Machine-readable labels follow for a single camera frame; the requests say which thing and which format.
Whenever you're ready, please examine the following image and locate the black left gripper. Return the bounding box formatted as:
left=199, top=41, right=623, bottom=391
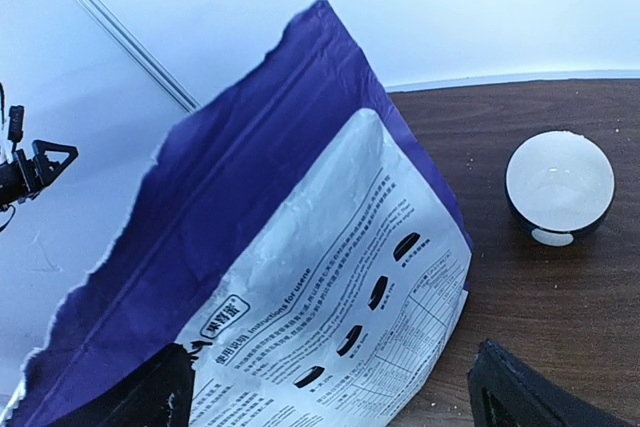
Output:
left=1, top=140, right=79, bottom=207

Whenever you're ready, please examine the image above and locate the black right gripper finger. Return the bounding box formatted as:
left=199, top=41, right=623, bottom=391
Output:
left=467, top=339, right=628, bottom=427

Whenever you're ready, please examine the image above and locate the purple pet food bag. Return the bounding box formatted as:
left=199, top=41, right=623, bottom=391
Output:
left=3, top=0, right=472, bottom=426

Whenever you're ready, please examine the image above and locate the dark blue white bowl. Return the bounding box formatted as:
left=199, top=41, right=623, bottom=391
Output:
left=504, top=131, right=616, bottom=248

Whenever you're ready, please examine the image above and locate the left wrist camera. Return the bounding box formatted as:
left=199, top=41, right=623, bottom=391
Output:
left=8, top=105, right=25, bottom=144

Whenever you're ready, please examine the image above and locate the left aluminium corner post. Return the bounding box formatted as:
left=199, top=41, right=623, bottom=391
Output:
left=76, top=0, right=201, bottom=113

